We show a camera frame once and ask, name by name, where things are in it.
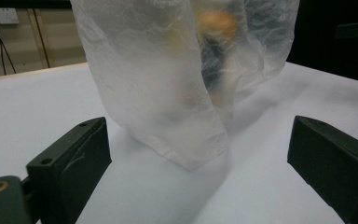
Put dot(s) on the translucent white plastic bag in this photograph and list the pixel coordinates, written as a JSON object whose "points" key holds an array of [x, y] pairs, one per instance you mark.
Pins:
{"points": [[155, 77]]}

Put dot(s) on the white wall socket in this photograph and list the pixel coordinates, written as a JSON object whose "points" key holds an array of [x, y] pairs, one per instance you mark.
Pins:
{"points": [[0, 15]]}

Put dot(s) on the orange round fruit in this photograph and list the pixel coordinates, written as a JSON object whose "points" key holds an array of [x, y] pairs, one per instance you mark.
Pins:
{"points": [[216, 23]]}

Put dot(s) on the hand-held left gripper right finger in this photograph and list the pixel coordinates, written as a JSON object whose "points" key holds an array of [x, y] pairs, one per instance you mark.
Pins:
{"points": [[332, 158]]}

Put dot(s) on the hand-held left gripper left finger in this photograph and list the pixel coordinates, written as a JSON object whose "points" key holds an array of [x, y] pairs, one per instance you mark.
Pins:
{"points": [[74, 168]]}

